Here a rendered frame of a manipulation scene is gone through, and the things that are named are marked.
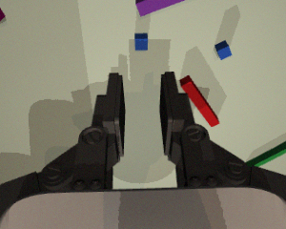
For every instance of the small blue block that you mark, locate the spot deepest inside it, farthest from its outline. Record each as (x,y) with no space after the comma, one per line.
(141,41)
(223,50)

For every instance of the red rod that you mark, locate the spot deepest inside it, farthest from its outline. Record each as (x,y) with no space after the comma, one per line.
(199,101)

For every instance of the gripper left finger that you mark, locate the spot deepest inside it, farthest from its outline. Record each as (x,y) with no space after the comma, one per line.
(87,164)

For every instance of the green rod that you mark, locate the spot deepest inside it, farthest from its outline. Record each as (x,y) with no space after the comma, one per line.
(279,150)

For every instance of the purple rod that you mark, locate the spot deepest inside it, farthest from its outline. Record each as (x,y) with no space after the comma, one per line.
(147,6)

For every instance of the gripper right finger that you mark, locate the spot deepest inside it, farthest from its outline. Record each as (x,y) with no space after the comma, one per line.
(204,162)

